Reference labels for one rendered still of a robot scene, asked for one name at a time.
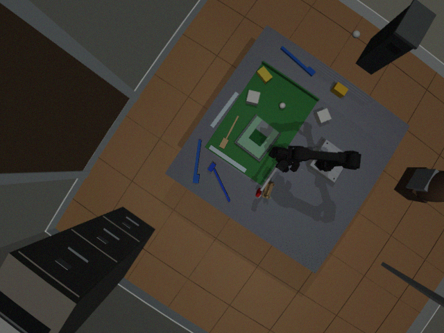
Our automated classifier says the green flat mat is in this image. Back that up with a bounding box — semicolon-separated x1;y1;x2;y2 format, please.
205;64;317;186

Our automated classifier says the small yellow block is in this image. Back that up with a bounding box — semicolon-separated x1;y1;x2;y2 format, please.
331;82;348;99

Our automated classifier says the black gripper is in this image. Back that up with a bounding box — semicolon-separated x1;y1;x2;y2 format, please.
269;147;300;172

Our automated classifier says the grey flat bar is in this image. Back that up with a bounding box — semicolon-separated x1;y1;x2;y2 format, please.
211;92;239;128
209;145;246;173

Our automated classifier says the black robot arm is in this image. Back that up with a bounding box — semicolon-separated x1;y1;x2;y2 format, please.
273;146;361;173

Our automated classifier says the yellow rectangular block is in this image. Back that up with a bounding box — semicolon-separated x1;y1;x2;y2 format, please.
256;66;273;84

